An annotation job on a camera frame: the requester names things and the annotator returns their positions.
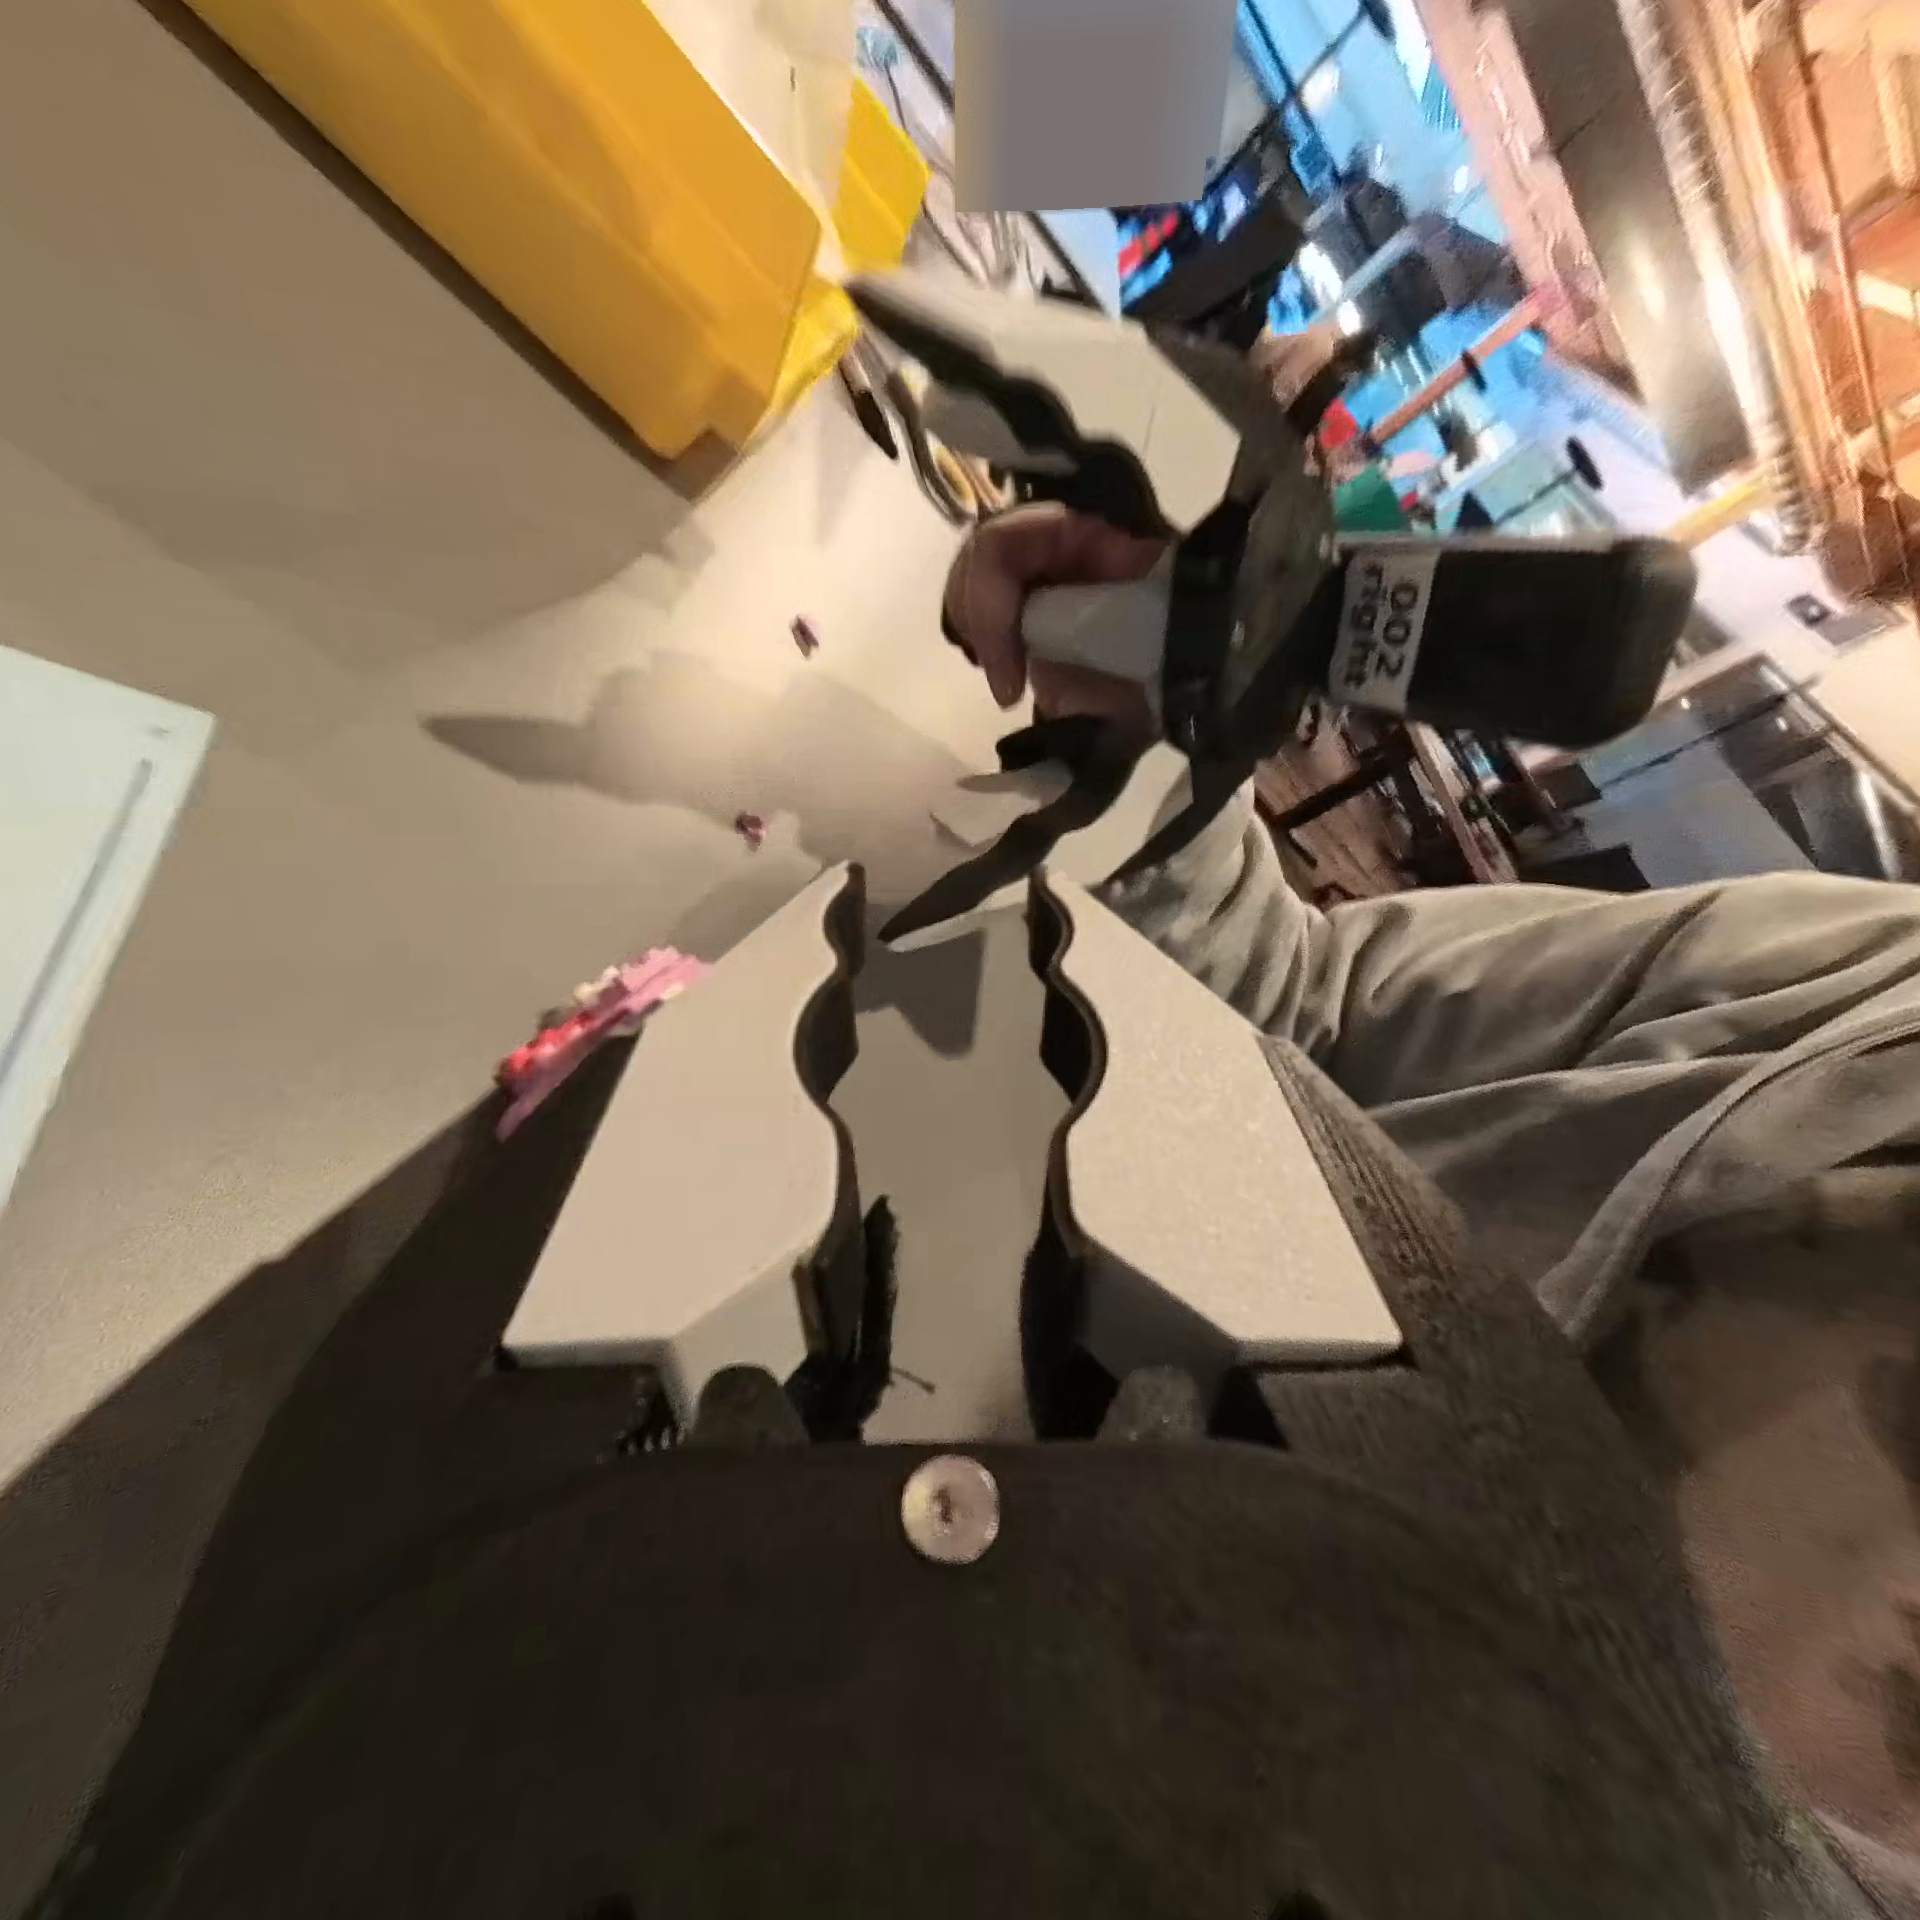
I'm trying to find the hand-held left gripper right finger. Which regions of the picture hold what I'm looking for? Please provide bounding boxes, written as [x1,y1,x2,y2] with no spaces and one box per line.
[1026,870,1409,1373]

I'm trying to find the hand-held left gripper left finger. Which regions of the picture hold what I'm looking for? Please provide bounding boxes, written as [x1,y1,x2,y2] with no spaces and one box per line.
[499,862,869,1376]

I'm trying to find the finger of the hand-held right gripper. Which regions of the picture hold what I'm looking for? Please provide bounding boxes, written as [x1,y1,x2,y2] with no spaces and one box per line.
[877,717,1256,946]
[844,274,1258,541]

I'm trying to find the red and pink plate assembly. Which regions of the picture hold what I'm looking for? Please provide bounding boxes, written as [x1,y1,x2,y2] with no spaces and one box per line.
[496,949,706,1145]

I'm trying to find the person's right forearm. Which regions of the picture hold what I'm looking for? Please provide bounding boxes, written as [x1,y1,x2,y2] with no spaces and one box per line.
[1110,779,1920,1143]

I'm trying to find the person's right hand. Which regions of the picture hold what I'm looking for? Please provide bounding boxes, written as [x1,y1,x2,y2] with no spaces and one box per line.
[941,502,1186,725]

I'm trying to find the person's grey hoodie torso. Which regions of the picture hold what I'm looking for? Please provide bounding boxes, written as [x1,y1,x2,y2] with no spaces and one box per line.
[1365,989,1920,1353]

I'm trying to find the shallow yellow plastic bin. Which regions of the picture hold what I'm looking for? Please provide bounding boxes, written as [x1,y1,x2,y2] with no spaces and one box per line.
[181,0,932,465]

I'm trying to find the open pale blue instruction booklet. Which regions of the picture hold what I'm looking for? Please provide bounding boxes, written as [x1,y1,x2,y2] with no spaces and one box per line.
[0,643,219,1215]

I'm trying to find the yellow handled scissors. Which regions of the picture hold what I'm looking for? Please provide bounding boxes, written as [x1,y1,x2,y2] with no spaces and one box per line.
[840,347,1000,522]

